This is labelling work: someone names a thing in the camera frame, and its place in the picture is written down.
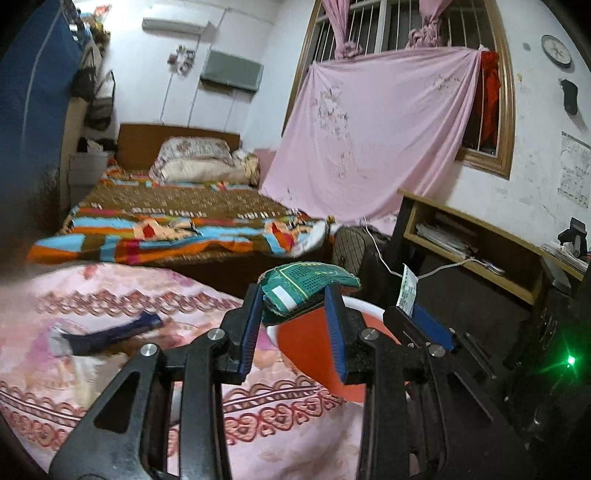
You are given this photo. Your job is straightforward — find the round wall clock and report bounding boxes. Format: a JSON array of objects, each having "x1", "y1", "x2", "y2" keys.
[{"x1": 541, "y1": 34, "x2": 573, "y2": 69}]

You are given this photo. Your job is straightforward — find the white air conditioner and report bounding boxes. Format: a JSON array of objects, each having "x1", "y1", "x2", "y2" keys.
[{"x1": 142, "y1": 17, "x2": 204, "y2": 34}]

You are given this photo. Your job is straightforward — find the white cable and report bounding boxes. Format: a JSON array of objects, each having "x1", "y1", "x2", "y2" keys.
[{"x1": 362, "y1": 215, "x2": 478, "y2": 280}]

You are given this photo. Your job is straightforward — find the dark blue sock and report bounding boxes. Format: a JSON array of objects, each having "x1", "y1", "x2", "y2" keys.
[{"x1": 48, "y1": 311, "x2": 163, "y2": 357}]

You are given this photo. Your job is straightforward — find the folded cream quilt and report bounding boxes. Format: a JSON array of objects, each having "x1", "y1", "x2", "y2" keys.
[{"x1": 231, "y1": 148, "x2": 262, "y2": 185}]

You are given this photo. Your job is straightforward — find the tissue box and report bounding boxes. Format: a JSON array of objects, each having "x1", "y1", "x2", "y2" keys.
[{"x1": 76, "y1": 137, "x2": 116, "y2": 155}]

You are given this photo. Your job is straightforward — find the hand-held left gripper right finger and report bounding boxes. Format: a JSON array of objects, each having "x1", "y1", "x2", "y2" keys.
[{"x1": 323, "y1": 286, "x2": 539, "y2": 480}]

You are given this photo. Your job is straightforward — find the pink floral quilt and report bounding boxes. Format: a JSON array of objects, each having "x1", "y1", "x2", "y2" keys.
[{"x1": 0, "y1": 261, "x2": 370, "y2": 480}]

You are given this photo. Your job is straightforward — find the floral pillow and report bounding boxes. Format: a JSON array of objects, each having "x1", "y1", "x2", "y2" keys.
[{"x1": 154, "y1": 136, "x2": 234, "y2": 174}]

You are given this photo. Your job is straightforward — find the pink tied curtain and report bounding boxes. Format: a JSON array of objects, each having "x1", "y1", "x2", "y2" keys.
[
  {"x1": 406, "y1": 0, "x2": 451, "y2": 49},
  {"x1": 322, "y1": 0, "x2": 363, "y2": 58}
]

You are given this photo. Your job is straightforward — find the white drawer cabinet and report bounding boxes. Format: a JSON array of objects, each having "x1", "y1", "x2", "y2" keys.
[{"x1": 68, "y1": 152, "x2": 112, "y2": 199}]

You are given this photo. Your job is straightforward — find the barred window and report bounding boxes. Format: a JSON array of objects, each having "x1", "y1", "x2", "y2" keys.
[{"x1": 295, "y1": 0, "x2": 515, "y2": 178}]

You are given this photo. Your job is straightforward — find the wooden desk with shelf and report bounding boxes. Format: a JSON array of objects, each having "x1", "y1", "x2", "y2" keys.
[{"x1": 397, "y1": 189, "x2": 591, "y2": 305}]

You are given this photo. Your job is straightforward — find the blue fabric wardrobe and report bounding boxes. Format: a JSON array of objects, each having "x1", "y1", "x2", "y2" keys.
[{"x1": 0, "y1": 0, "x2": 93, "y2": 217}]

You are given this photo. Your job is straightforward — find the white basin with red inside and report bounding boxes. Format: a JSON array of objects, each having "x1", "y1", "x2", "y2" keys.
[{"x1": 267, "y1": 295, "x2": 409, "y2": 407}]

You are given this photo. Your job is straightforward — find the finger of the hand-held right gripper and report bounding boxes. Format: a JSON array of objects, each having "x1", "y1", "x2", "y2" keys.
[
  {"x1": 412, "y1": 305, "x2": 462, "y2": 355},
  {"x1": 382, "y1": 305, "x2": 432, "y2": 349}
]

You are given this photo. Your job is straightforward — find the colourful patterned bedspread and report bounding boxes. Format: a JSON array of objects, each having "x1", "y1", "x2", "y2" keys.
[{"x1": 25, "y1": 166, "x2": 333, "y2": 266}]

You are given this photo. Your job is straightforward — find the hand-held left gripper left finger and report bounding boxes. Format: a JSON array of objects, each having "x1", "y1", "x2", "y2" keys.
[{"x1": 48, "y1": 282, "x2": 264, "y2": 480}]

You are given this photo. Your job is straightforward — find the stack of papers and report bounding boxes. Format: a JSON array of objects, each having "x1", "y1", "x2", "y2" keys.
[{"x1": 416, "y1": 222, "x2": 478, "y2": 259}]

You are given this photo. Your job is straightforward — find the grey covered wall television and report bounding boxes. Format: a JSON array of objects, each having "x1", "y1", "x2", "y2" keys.
[{"x1": 200, "y1": 50, "x2": 265, "y2": 93}]

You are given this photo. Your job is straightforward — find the wall calendar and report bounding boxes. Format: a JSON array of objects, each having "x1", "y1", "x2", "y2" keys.
[{"x1": 557, "y1": 131, "x2": 591, "y2": 206}]

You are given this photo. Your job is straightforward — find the wall socket with plugs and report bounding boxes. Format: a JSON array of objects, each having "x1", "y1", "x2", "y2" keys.
[{"x1": 168, "y1": 46, "x2": 195, "y2": 75}]

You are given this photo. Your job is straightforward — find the grey tote bag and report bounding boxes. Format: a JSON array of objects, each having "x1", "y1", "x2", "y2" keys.
[{"x1": 88, "y1": 71, "x2": 116, "y2": 132}]

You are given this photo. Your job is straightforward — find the wooden headboard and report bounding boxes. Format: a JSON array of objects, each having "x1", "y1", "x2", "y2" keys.
[{"x1": 116, "y1": 122, "x2": 242, "y2": 169}]

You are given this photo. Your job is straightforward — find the pink hanging sheet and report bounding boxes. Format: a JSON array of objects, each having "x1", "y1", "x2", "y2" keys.
[{"x1": 259, "y1": 46, "x2": 483, "y2": 227}]

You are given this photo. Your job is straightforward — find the green carton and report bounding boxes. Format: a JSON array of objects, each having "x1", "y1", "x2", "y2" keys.
[{"x1": 257, "y1": 261, "x2": 362, "y2": 324}]

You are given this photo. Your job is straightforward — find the black hanging pouch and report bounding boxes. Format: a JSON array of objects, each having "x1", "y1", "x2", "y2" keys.
[{"x1": 560, "y1": 78, "x2": 580, "y2": 115}]

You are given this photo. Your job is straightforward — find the pile of desk papers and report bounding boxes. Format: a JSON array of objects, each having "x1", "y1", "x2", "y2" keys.
[{"x1": 542, "y1": 242, "x2": 591, "y2": 274}]

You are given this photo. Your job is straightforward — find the black handbag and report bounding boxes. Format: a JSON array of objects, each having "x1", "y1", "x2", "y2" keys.
[{"x1": 71, "y1": 65, "x2": 98, "y2": 100}]

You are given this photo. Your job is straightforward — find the white paper label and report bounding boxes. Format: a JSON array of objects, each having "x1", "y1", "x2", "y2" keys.
[{"x1": 396, "y1": 264, "x2": 420, "y2": 317}]

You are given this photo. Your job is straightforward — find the red hanging cloth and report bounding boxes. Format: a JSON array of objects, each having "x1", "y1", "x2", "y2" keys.
[{"x1": 480, "y1": 50, "x2": 502, "y2": 139}]

